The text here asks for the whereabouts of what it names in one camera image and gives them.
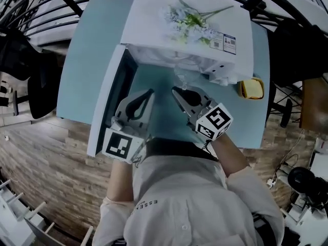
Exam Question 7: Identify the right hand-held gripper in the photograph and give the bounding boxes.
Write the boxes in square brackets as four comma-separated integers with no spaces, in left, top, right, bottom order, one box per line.
[171,86,234,141]

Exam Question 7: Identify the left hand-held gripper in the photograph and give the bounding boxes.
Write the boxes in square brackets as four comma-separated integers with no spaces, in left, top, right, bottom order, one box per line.
[101,89,156,165]

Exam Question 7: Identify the clear glass cup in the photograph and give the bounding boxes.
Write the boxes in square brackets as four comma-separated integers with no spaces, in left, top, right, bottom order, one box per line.
[173,51,203,92]

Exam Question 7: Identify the person's left forearm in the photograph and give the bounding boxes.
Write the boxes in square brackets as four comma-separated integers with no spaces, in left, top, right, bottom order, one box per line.
[106,159,136,202]

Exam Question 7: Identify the person's right forearm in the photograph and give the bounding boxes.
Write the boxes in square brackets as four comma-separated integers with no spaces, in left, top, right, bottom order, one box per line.
[211,133,251,177]

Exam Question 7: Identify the person's black trousers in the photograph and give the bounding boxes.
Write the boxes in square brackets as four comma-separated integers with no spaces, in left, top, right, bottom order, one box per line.
[145,136,219,162]

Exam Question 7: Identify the pale yellow sponge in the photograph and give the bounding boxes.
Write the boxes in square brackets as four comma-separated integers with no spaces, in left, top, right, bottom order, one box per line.
[242,78,264,99]

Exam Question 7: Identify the pale artificial flower bunch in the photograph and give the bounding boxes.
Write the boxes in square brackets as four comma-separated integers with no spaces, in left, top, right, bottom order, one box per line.
[159,0,235,46]

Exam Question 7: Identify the black office chair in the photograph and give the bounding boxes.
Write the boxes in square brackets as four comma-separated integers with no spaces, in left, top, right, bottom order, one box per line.
[0,31,61,120]

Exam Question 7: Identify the person's white shirt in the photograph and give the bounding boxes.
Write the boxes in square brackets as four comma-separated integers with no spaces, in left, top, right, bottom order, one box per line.
[91,153,285,246]

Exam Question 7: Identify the wooden side table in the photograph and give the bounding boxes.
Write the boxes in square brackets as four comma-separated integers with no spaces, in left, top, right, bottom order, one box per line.
[300,76,328,132]

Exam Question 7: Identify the black round device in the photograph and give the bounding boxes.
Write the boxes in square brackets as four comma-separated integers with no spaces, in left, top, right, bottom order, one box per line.
[287,166,328,203]

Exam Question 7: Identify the white wooden rack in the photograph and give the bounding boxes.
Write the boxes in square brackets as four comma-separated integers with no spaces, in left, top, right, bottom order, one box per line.
[0,172,96,246]

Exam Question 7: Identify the white cable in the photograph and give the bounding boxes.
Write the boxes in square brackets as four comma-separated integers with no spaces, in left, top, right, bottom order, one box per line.
[266,129,307,189]

